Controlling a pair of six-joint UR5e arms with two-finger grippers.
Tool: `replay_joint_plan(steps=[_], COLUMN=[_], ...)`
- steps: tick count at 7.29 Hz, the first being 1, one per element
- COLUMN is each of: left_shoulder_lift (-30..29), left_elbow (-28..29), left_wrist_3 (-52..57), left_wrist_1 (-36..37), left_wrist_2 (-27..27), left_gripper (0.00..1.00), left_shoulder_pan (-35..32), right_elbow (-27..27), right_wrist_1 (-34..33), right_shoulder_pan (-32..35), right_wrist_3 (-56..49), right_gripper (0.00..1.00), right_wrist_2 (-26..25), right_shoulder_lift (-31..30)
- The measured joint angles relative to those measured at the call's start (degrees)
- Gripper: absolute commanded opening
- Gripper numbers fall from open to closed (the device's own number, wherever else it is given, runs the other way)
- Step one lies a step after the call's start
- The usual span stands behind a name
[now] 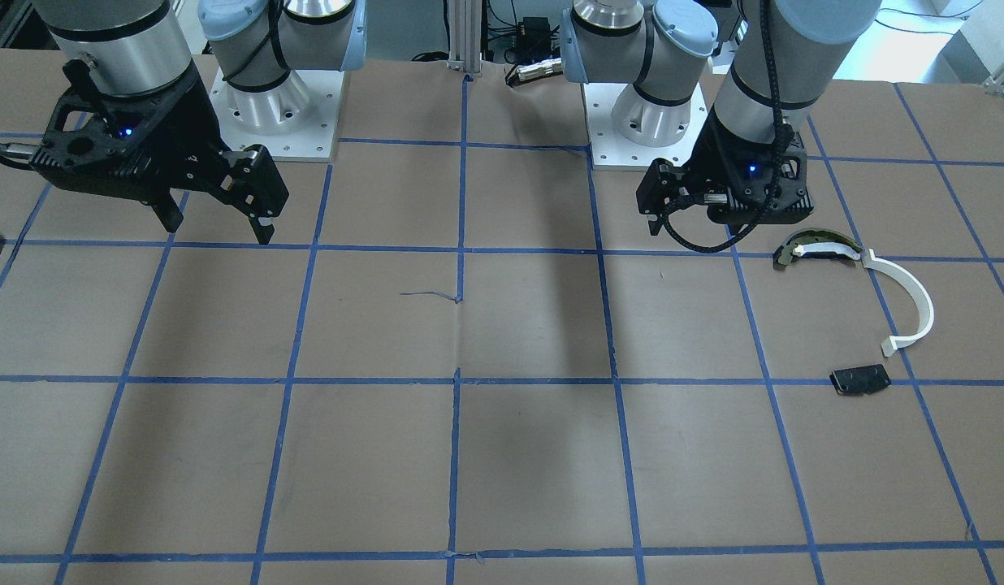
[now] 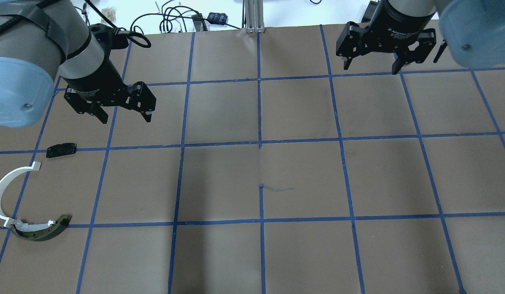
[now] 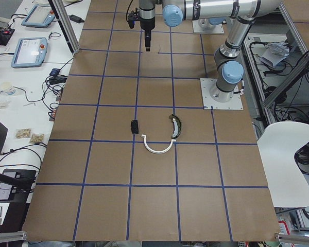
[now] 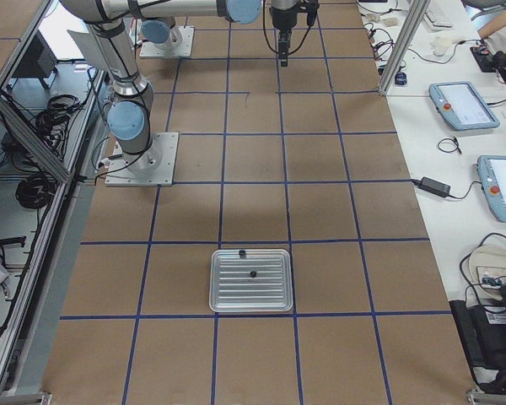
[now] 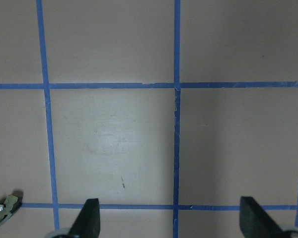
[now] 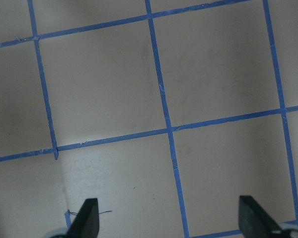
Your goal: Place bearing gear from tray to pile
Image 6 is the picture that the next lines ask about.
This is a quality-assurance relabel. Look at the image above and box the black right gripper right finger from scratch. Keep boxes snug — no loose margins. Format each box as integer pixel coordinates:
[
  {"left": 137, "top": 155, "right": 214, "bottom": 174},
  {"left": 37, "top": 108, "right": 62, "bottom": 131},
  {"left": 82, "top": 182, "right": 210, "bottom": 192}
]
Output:
[{"left": 238, "top": 195, "right": 287, "bottom": 238}]

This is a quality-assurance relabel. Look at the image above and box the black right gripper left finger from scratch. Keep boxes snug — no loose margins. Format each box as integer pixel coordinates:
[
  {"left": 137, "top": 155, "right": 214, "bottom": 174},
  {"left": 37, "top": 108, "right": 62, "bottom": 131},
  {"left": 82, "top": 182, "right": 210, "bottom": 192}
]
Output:
[{"left": 66, "top": 198, "right": 100, "bottom": 238}]

